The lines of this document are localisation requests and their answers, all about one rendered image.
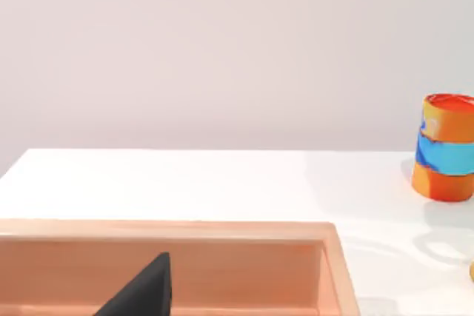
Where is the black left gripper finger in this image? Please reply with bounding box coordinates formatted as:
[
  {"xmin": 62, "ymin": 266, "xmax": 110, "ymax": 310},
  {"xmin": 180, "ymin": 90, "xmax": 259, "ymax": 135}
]
[{"xmin": 92, "ymin": 252, "xmax": 173, "ymax": 316}]

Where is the shallow salmon-coloured box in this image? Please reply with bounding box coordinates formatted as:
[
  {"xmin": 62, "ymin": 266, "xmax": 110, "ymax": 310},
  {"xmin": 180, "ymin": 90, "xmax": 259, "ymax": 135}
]
[{"xmin": 0, "ymin": 218, "xmax": 362, "ymax": 316}]

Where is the orange and blue can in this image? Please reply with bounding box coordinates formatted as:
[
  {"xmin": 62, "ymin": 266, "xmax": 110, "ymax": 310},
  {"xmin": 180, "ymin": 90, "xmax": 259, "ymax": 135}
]
[{"xmin": 411, "ymin": 93, "xmax": 474, "ymax": 204}]

